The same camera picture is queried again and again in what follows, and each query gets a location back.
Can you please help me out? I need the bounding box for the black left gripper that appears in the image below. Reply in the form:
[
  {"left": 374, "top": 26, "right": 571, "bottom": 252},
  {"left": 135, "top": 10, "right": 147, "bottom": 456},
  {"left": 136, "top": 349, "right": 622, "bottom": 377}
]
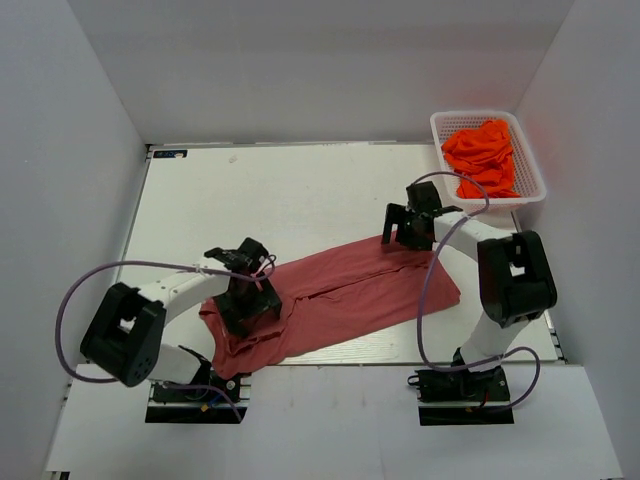
[{"left": 214, "top": 270, "right": 281, "bottom": 335}]

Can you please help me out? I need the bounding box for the pink red t-shirt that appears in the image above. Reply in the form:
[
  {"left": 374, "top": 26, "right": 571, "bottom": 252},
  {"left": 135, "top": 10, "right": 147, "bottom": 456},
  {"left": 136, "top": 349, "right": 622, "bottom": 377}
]
[{"left": 199, "top": 237, "right": 461, "bottom": 379}]

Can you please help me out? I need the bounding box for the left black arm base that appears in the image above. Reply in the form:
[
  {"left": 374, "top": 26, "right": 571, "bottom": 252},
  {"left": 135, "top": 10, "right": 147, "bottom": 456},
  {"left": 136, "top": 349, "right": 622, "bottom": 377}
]
[{"left": 145, "top": 346, "right": 251, "bottom": 425}]

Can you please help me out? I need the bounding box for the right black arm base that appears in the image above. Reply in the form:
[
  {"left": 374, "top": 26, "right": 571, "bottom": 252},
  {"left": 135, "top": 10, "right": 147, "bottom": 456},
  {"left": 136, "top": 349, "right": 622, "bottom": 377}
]
[{"left": 407, "top": 367, "right": 514, "bottom": 426}]

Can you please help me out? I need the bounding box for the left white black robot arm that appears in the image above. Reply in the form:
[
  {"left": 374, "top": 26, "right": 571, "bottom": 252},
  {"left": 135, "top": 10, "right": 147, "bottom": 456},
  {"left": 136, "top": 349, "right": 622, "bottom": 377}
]
[{"left": 80, "top": 255, "right": 281, "bottom": 399}]

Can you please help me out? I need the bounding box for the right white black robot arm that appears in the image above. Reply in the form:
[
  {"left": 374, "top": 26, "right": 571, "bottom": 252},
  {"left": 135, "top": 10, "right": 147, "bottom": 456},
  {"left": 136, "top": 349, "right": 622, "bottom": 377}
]
[{"left": 382, "top": 203, "right": 557, "bottom": 399}]

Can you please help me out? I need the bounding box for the orange crumpled t-shirt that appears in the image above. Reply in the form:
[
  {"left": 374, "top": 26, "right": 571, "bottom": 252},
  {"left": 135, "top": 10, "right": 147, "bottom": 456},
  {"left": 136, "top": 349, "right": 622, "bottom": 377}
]
[{"left": 441, "top": 119, "right": 519, "bottom": 199}]

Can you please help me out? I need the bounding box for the white perforated plastic basket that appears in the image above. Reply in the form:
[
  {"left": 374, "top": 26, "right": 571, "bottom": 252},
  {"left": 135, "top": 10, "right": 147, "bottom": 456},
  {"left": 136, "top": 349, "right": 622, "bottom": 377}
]
[{"left": 430, "top": 110, "right": 546, "bottom": 211}]

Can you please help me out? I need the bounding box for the small blue label sticker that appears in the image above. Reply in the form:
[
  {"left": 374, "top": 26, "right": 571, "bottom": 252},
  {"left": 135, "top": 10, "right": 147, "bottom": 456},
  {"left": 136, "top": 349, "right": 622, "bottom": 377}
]
[{"left": 152, "top": 149, "right": 188, "bottom": 159}]

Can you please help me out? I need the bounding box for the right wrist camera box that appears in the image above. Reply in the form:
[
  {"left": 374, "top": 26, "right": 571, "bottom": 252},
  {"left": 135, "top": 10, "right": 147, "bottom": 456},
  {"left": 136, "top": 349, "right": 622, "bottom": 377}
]
[{"left": 406, "top": 181, "right": 462, "bottom": 218}]

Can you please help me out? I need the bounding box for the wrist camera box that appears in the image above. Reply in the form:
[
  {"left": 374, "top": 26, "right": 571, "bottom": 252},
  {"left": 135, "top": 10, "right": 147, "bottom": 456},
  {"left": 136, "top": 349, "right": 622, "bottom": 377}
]
[
  {"left": 406, "top": 181, "right": 462, "bottom": 218},
  {"left": 204, "top": 237, "right": 269, "bottom": 275}
]

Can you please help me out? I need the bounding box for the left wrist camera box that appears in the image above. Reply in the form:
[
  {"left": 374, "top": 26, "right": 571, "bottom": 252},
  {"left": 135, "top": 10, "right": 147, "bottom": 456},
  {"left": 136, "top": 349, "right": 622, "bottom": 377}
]
[{"left": 204, "top": 237, "right": 269, "bottom": 275}]

